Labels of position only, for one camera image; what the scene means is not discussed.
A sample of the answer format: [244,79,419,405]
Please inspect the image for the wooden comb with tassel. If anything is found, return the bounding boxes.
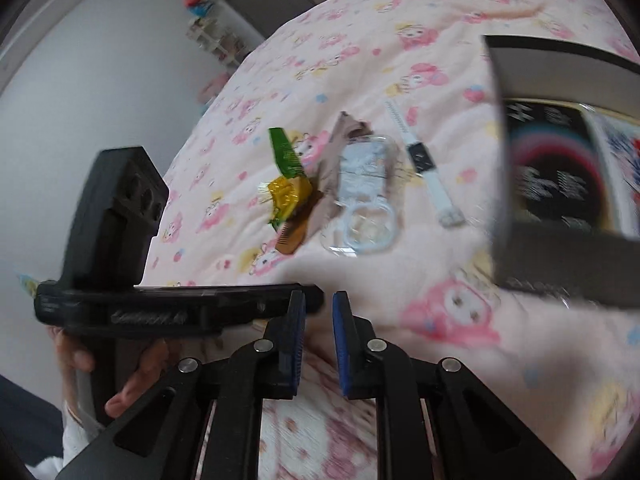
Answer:
[276,190,323,256]

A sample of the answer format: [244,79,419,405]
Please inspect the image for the green yellow corn package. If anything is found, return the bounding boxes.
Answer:
[259,128,314,231]

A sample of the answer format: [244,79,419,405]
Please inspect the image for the white smartwatch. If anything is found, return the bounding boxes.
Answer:
[385,100,465,229]

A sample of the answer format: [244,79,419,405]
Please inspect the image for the person's left hand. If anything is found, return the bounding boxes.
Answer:
[47,325,179,426]

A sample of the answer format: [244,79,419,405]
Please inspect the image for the pink cartoon print blanket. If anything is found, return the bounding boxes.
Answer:
[143,0,639,479]

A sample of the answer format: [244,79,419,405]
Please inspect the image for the dark grey cardboard box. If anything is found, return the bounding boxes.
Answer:
[485,35,639,310]

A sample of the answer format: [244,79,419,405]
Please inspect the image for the black Smart Devil booklet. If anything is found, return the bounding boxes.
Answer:
[504,99,616,232]

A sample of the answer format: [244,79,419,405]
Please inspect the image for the white shelf with toys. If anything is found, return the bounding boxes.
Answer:
[181,0,247,70]

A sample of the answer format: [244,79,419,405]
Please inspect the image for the blue white patterned packet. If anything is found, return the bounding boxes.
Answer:
[584,106,639,238]

